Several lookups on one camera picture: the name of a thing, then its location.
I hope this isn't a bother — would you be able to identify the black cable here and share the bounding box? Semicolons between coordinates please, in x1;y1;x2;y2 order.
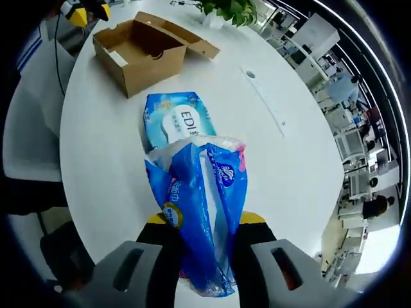
53;12;67;96

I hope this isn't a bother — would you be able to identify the blue soft tissue pack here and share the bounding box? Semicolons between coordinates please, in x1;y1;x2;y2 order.
144;134;250;298

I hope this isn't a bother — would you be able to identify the potted green plant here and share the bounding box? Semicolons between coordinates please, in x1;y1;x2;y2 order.
195;0;258;28

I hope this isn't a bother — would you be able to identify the brown cardboard shoe box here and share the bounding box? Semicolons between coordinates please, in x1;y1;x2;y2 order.
92;11;221;99

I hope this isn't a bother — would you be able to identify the blue wet wipes pack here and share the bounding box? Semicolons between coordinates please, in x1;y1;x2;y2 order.
141;91;219;155

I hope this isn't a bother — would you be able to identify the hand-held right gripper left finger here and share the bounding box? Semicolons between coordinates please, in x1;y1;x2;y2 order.
92;213;184;308

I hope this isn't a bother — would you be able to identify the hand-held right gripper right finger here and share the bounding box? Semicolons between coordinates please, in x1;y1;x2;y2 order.
231;210;325;308

